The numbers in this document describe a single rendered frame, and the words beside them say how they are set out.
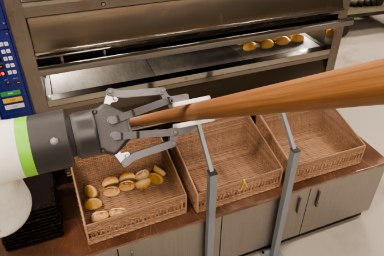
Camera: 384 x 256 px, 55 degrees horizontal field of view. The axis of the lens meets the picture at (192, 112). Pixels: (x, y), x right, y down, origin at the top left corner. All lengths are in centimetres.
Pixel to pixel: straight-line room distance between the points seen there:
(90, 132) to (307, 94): 36
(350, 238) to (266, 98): 267
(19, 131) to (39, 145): 3
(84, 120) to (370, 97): 43
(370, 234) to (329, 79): 282
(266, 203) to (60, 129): 185
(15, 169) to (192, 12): 160
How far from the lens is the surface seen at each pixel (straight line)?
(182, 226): 212
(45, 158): 58
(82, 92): 211
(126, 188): 227
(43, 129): 58
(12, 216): 69
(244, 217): 231
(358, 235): 304
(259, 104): 39
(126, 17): 196
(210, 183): 188
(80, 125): 58
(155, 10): 199
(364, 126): 412
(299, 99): 32
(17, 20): 190
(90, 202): 221
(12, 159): 58
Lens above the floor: 224
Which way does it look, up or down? 35 degrees down
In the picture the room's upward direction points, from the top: straight up
